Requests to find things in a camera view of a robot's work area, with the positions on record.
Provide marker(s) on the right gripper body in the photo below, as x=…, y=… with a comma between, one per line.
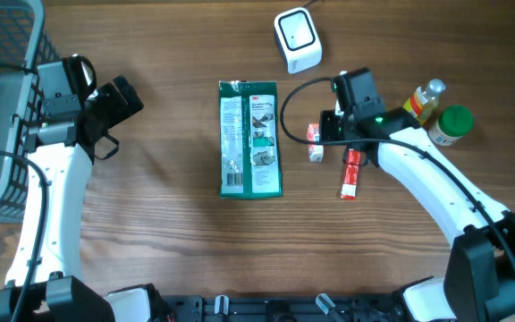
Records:
x=332, y=126

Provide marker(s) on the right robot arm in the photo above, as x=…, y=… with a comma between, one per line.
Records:
x=479, y=283

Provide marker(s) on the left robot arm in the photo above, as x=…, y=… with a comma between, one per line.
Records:
x=44, y=283

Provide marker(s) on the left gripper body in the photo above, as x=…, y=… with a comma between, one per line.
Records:
x=115, y=99

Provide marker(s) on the green 3M gloves package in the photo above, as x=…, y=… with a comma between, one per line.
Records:
x=250, y=161

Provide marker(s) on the small red white packet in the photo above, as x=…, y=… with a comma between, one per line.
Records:
x=315, y=152

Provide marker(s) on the green round can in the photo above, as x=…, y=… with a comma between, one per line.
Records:
x=453, y=123

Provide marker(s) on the white barcode scanner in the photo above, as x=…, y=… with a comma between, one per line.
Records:
x=297, y=40

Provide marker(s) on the yellow liquid soap bottle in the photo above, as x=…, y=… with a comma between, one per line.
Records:
x=425, y=99

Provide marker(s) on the grey plastic mesh basket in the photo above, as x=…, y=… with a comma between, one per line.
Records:
x=24, y=45

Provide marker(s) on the red snack stick packet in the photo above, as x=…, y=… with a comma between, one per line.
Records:
x=351, y=174

